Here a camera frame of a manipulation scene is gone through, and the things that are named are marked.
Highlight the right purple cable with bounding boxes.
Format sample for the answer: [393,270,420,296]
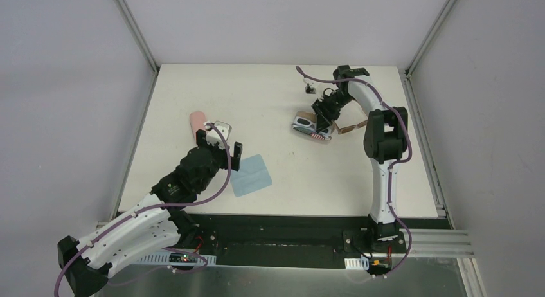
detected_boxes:
[295,65,413,284]

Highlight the pink glasses case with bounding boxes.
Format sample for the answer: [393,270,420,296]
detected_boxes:
[189,111,208,140]

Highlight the white frame sunglasses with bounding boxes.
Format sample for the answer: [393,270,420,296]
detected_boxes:
[292,117,317,134]

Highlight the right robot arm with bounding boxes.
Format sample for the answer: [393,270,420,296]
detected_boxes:
[311,65,412,252]

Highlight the left white cable duct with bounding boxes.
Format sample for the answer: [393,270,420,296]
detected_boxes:
[135,250,217,267]

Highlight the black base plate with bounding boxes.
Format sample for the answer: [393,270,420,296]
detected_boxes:
[175,213,409,269]

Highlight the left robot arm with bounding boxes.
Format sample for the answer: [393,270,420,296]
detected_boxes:
[54,121,242,296]

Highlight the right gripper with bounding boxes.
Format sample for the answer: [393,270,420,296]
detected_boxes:
[312,91,355,133]

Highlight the right white cable duct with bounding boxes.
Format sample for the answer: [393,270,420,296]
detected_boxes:
[344,256,370,271]

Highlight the brown frame sunglasses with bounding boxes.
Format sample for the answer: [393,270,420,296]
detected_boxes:
[332,113,368,135]

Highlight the white cable duct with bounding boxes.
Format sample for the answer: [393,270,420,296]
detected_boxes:
[135,250,217,267]
[344,256,370,271]

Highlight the left blue cleaning cloth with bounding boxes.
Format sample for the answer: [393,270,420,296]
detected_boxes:
[230,154,273,197]

